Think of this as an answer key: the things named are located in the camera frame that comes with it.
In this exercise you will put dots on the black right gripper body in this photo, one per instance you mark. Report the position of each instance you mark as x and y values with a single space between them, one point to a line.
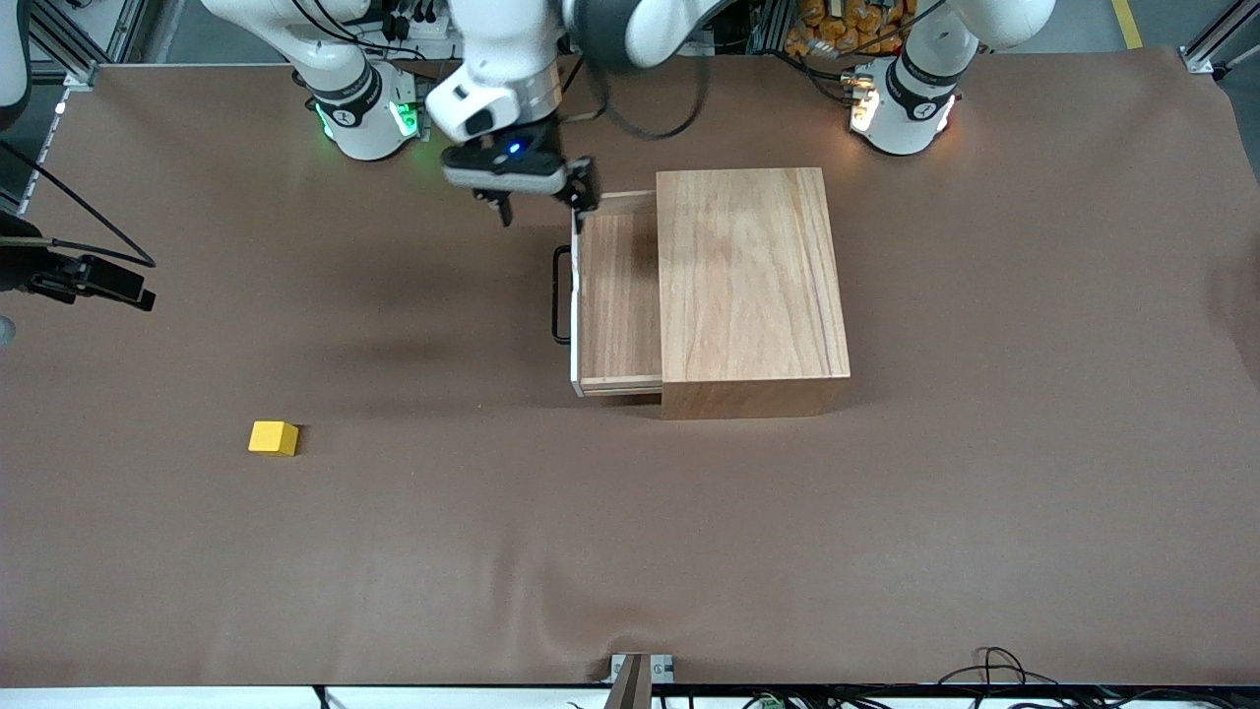
25 268

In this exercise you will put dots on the yellow block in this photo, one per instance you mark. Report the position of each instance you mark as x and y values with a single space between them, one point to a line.
273 438

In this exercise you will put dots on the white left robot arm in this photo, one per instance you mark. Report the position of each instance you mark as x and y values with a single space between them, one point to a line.
502 49

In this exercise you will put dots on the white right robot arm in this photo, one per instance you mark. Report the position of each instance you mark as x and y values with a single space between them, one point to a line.
364 128

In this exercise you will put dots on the wooden cabinet box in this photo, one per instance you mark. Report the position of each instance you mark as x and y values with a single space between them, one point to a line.
753 286

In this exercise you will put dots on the white power strip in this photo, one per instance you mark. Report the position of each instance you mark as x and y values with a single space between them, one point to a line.
418 20

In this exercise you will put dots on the orange bagged items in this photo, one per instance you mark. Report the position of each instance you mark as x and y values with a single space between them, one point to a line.
837 30

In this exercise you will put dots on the brown table cloth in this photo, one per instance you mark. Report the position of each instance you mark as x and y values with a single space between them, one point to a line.
492 551

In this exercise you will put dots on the metal table clamp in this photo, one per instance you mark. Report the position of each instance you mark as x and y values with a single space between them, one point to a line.
640 675

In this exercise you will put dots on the aluminium frame profile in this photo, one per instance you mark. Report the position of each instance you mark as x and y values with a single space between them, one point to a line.
89 39
1216 44

